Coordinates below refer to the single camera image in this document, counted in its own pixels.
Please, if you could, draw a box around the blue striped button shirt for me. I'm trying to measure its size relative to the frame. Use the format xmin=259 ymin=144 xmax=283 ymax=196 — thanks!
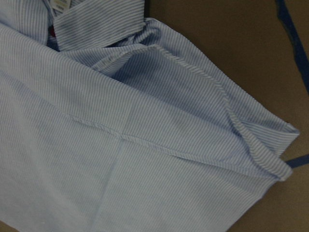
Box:
xmin=0 ymin=0 xmax=299 ymax=232

